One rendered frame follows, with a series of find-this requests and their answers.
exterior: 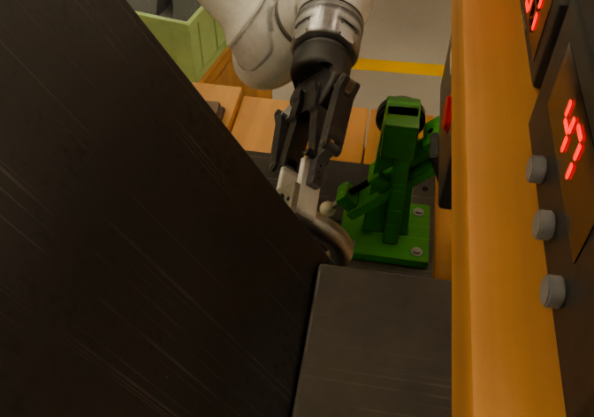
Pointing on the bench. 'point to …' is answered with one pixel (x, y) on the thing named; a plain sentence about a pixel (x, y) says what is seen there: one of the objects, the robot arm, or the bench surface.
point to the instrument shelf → (496, 213)
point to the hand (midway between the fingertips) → (297, 194)
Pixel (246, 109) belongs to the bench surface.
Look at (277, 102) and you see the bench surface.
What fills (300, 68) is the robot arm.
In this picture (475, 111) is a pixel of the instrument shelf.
